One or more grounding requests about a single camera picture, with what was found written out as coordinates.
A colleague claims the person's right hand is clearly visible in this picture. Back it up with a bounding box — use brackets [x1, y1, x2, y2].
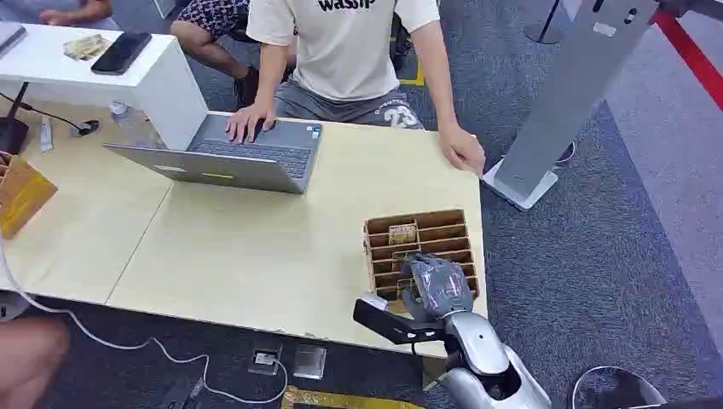
[225, 102, 278, 145]

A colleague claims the person's left hand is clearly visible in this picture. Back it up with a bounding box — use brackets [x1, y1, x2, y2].
[437, 122, 488, 178]

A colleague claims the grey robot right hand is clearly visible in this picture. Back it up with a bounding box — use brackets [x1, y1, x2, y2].
[399, 253, 475, 324]

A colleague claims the metal floor plate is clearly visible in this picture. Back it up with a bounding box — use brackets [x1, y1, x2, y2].
[292, 343, 328, 381]

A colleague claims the floor socket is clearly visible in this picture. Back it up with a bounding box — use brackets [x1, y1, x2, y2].
[246, 343, 284, 377]

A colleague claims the red barrier band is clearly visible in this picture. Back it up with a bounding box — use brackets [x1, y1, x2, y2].
[651, 9, 723, 112]

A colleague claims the white box stand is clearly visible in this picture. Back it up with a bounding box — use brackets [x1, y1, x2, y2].
[0, 22, 210, 152]

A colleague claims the yellow floor tape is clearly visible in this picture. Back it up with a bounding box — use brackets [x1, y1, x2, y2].
[396, 51, 425, 88]
[280, 386, 425, 409]

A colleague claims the small grey adapter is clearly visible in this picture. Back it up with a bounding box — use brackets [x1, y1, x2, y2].
[70, 118, 101, 139]

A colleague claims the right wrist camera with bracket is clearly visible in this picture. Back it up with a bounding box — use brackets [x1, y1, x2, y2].
[352, 292, 448, 347]

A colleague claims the round dark base with rim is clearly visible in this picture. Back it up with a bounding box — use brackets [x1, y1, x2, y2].
[570, 365, 668, 409]

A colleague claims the grey kiosk pillar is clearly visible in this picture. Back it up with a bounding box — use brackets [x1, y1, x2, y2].
[481, 0, 662, 212]

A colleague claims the white cable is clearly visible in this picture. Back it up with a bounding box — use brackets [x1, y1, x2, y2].
[0, 237, 290, 406]

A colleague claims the stack of paper notes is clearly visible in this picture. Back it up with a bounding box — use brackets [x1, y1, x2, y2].
[62, 33, 109, 61]

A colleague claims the wooden box with yellow panel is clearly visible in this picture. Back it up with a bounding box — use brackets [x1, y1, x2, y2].
[0, 150, 60, 240]

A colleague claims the person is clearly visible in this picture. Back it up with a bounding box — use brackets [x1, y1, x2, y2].
[169, 0, 298, 109]
[225, 0, 488, 177]
[0, 317, 72, 409]
[0, 0, 121, 32]

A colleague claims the wooden slotted card box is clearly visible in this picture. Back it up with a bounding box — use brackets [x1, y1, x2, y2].
[362, 209, 482, 315]

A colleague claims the black cable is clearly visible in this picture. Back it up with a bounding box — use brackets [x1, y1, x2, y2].
[0, 91, 101, 136]

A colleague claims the black smartphone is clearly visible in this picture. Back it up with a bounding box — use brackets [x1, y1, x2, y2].
[90, 31, 153, 77]

